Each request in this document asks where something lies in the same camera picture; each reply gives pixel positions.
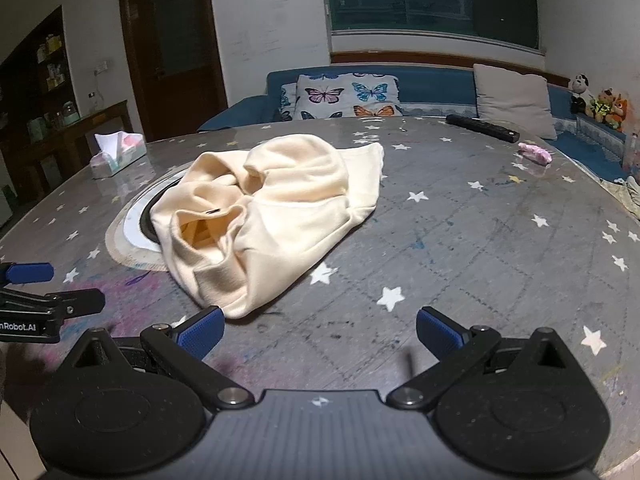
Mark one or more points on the brown bear plush toy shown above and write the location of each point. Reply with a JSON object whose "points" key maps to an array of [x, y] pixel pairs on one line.
{"points": [[602, 105]]}

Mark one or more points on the dark wooden door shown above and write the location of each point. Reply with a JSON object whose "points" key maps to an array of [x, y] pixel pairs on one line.
{"points": [[172, 50]]}

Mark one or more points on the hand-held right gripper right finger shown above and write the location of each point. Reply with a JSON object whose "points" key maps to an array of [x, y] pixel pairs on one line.
{"points": [[440, 332]]}

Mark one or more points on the round black induction cooktop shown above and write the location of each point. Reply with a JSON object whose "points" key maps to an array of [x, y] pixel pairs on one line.
{"points": [[125, 232]]}

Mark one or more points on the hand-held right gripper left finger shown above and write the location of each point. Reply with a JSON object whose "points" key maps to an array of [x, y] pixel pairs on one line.
{"points": [[202, 332]]}

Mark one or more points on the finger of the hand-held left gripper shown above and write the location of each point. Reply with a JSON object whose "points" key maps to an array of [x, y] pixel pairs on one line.
{"points": [[30, 273], [80, 302]]}

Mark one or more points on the glass kettle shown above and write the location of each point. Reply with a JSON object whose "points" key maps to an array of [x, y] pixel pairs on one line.
{"points": [[70, 112]]}

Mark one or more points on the small butterfly print pillow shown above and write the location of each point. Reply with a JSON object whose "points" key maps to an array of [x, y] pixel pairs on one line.
{"points": [[287, 102]]}

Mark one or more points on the orange fox plush toy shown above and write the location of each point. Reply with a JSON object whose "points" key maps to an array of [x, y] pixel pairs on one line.
{"points": [[617, 112]]}

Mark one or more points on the blue sofa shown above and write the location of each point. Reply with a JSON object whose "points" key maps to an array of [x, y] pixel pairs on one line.
{"points": [[435, 87]]}

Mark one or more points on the cream garment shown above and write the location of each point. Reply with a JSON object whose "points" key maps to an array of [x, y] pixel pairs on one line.
{"points": [[280, 220]]}

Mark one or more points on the panda plush toy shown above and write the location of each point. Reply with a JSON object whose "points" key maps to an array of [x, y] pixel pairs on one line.
{"points": [[581, 92]]}

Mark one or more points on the green container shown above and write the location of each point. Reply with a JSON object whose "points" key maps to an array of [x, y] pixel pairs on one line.
{"points": [[36, 130]]}

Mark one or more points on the tissue box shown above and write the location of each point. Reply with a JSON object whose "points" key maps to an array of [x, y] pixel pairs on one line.
{"points": [[117, 155]]}

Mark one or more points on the clear plastic bottle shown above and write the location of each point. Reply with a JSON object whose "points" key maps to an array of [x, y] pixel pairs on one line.
{"points": [[631, 152]]}

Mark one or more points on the large butterfly print pillow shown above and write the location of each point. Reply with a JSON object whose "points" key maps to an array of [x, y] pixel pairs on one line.
{"points": [[345, 95]]}

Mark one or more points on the pink crumpled scrap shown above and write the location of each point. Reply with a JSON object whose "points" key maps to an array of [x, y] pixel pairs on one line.
{"points": [[535, 153]]}

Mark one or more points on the black remote control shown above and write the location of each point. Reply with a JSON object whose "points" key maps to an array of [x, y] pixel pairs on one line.
{"points": [[482, 127]]}

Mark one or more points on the light patterned cloth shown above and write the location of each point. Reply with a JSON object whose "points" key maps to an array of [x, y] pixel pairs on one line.
{"points": [[630, 195]]}

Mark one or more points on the wooden side table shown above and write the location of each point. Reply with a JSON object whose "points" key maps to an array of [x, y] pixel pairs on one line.
{"points": [[65, 140]]}

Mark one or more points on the grey star printed tablecloth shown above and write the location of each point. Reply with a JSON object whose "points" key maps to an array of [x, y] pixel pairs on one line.
{"points": [[475, 260]]}

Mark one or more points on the grey pillow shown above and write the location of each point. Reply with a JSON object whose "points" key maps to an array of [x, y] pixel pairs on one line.
{"points": [[515, 97]]}

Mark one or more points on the dark wooden shelf cabinet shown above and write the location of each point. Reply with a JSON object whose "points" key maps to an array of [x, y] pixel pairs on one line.
{"points": [[35, 75]]}

